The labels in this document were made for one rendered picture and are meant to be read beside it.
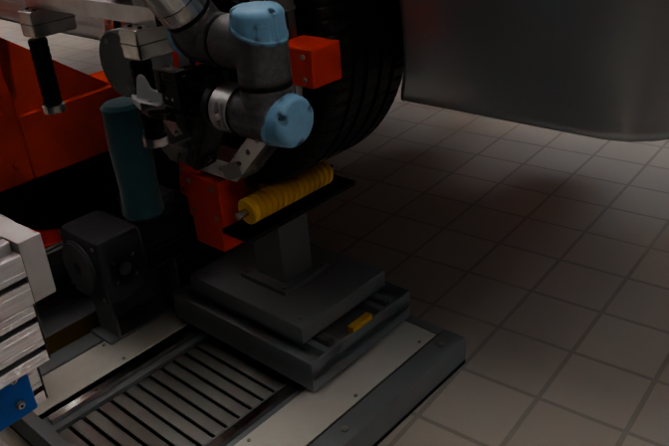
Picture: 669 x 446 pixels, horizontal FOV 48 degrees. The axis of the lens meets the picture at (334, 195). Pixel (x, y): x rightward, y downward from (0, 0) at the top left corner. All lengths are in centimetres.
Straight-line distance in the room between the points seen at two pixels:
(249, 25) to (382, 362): 103
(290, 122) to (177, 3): 22
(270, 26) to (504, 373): 117
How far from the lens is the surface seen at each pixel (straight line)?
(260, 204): 156
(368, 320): 179
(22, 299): 105
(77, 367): 199
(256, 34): 100
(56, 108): 158
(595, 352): 200
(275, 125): 101
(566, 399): 186
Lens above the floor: 120
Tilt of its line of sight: 26 degrees down
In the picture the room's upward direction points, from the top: 5 degrees counter-clockwise
